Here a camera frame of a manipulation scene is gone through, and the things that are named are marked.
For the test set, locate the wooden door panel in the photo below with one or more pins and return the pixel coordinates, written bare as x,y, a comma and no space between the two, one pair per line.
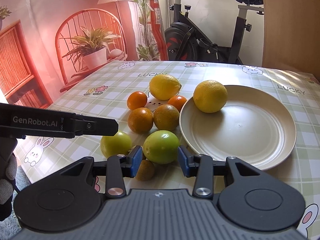
291,35

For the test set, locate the round yellow lemon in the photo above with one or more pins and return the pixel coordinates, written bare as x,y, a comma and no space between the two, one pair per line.
210,96

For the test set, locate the gloved left hand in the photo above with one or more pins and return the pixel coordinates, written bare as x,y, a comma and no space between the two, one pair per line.
8,175

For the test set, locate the brown longan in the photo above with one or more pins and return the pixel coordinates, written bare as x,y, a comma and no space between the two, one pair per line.
146,171

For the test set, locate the plaid bunny tablecloth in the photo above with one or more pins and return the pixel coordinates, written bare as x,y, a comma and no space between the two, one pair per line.
231,199

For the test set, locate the brownish orange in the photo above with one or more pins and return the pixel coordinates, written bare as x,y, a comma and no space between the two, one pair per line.
166,117
140,120

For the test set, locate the beige round plate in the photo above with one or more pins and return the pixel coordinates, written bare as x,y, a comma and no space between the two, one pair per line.
252,126

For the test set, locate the small round orange tangerine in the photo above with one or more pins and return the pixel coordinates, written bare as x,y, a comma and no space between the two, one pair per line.
177,101

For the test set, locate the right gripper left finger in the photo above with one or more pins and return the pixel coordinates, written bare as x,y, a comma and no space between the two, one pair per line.
119,167

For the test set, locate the printed backdrop cloth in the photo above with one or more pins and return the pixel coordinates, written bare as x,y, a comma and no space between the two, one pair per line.
48,46

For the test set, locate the yellow lemon with tip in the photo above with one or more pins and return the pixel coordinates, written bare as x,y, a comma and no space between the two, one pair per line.
164,86

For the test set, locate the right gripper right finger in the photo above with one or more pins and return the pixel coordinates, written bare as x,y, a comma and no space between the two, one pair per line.
200,167

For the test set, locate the yellow-green apple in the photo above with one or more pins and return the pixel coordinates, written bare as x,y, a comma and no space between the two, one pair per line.
120,143

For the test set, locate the oval bright orange kumquat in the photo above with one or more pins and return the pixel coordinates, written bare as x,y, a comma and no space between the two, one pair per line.
136,100

